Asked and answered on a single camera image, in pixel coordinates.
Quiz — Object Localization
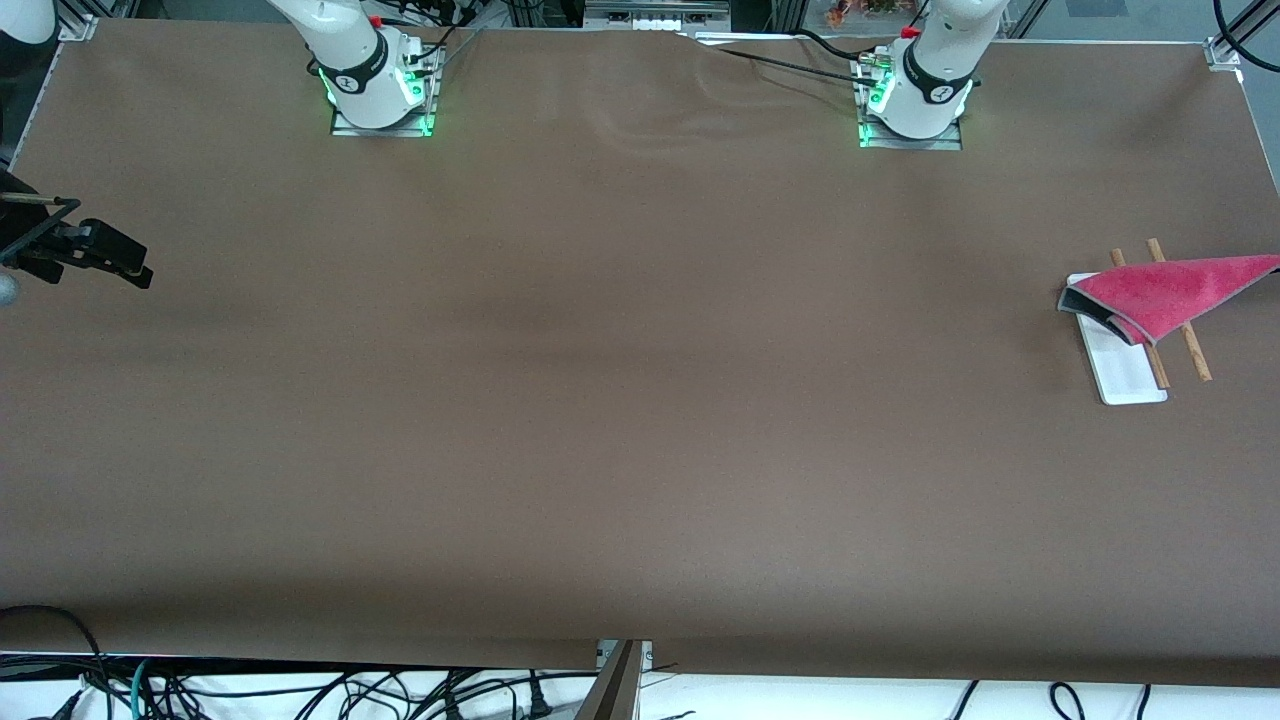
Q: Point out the pink towel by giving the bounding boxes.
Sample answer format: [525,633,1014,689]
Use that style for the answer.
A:
[1058,255,1280,346]

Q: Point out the white rack base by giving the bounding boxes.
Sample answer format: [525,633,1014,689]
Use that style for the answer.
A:
[1068,273,1169,406]

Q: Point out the brown table cover sheet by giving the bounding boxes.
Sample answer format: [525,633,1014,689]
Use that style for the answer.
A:
[0,18,1280,691]

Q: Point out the grey power strip box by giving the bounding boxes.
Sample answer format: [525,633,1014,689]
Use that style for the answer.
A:
[585,0,731,33]

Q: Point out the wooden support beam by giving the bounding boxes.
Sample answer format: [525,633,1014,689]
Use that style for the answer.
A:
[575,640,643,720]

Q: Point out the orange background items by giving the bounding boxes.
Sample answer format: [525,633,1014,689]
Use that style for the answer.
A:
[825,0,921,26]

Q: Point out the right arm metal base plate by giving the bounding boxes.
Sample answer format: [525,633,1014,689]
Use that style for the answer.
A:
[330,45,441,138]

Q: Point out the thick black floor cable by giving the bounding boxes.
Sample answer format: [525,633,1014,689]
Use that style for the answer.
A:
[0,605,111,720]

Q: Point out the black right arm base cables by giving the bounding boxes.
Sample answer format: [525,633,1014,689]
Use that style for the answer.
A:
[375,0,483,69]

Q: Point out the small metal bracket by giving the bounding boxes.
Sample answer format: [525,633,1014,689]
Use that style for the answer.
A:
[597,640,654,673]

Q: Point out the thin black base cable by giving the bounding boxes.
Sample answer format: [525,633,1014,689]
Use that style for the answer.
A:
[690,35,881,86]

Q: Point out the thick black base cable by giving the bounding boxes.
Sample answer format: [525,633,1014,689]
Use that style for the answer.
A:
[795,28,881,63]

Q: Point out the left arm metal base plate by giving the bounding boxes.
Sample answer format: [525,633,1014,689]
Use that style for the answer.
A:
[855,60,963,151]

